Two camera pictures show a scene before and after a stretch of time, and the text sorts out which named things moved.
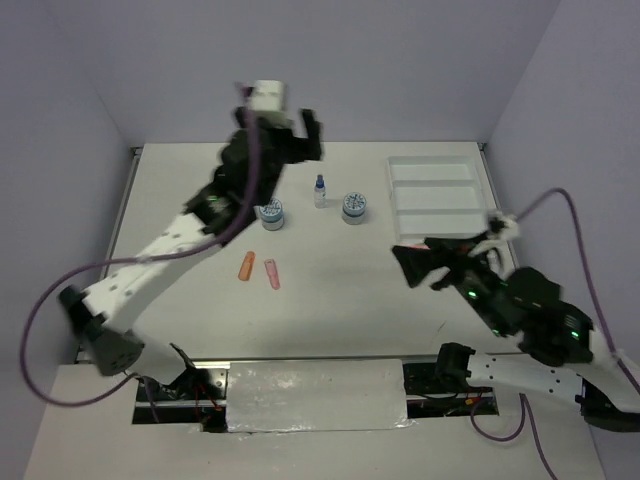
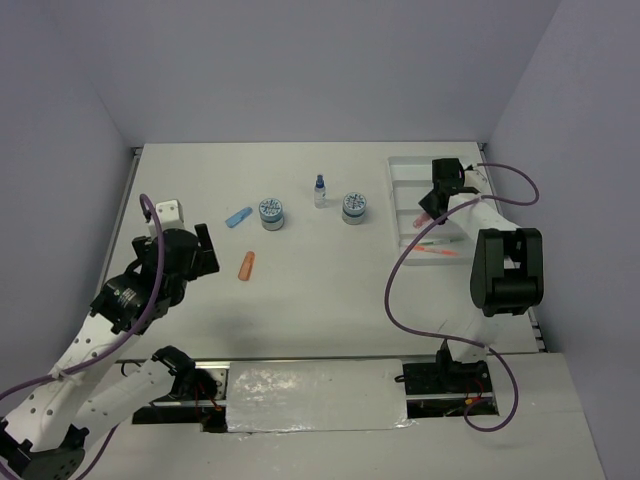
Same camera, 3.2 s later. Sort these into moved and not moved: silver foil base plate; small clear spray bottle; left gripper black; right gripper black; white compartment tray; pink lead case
Moved: pink lead case; right gripper black; left gripper black
Not moved: small clear spray bottle; white compartment tray; silver foil base plate
